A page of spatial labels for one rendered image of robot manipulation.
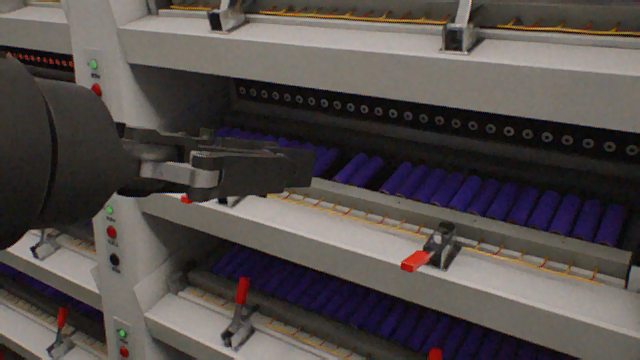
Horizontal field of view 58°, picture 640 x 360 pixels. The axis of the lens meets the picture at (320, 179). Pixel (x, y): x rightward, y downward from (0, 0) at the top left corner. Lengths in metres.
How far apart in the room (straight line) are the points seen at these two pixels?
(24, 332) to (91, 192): 0.99
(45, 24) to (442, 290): 0.63
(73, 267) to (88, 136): 0.75
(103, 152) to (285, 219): 0.38
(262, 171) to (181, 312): 0.53
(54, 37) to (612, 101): 0.69
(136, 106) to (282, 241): 0.28
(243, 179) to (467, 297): 0.28
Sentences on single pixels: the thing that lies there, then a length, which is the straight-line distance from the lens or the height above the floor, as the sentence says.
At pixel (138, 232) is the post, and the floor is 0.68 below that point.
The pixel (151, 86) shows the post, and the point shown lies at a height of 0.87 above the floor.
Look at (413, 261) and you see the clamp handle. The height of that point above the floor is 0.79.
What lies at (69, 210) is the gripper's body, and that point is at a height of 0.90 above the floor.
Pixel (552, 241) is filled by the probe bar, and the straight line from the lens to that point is 0.56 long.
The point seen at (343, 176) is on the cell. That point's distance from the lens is 0.67.
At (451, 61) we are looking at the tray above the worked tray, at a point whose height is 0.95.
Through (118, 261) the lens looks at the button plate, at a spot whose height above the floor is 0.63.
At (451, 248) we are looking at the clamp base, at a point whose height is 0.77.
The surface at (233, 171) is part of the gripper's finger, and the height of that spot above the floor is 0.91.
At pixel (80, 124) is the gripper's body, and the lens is 0.29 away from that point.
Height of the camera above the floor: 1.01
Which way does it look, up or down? 19 degrees down
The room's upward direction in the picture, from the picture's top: 1 degrees clockwise
